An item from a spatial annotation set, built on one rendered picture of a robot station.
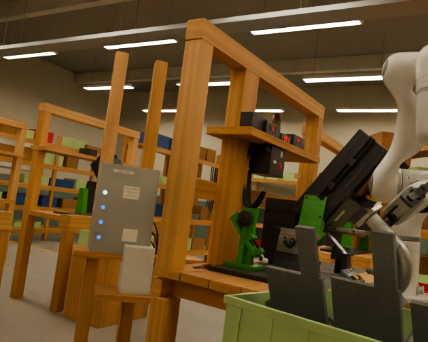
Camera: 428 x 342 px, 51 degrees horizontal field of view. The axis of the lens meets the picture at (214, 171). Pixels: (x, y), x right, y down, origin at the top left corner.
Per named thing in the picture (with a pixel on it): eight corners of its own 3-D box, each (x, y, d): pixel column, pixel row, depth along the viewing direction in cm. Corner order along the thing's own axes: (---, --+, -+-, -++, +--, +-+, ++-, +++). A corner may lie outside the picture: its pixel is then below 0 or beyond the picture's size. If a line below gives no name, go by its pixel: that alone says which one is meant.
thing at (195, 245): (210, 263, 902) (224, 152, 919) (129, 270, 693) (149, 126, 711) (187, 258, 930) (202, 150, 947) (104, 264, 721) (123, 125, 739)
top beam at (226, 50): (323, 119, 312) (325, 106, 312) (201, 37, 187) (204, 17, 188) (311, 119, 317) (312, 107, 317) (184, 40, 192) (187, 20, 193)
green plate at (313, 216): (323, 242, 218) (331, 201, 224) (318, 237, 211) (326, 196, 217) (301, 239, 224) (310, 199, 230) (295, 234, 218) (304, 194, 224)
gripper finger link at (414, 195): (411, 189, 98) (398, 197, 94) (421, 180, 96) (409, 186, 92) (422, 200, 97) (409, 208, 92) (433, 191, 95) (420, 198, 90)
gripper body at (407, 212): (396, 198, 112) (376, 209, 104) (424, 171, 106) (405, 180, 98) (418, 220, 109) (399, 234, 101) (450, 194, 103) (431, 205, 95)
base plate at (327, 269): (371, 273, 262) (371, 270, 262) (297, 290, 171) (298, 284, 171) (303, 261, 285) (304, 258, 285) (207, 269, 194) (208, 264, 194)
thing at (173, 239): (308, 259, 304) (323, 119, 311) (171, 270, 180) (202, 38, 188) (295, 256, 309) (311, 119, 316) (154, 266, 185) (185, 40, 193)
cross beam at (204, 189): (295, 212, 303) (297, 199, 304) (178, 195, 196) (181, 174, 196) (289, 211, 306) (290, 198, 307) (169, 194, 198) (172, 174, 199)
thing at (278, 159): (283, 178, 238) (287, 150, 239) (269, 174, 223) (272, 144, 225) (263, 176, 244) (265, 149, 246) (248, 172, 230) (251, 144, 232)
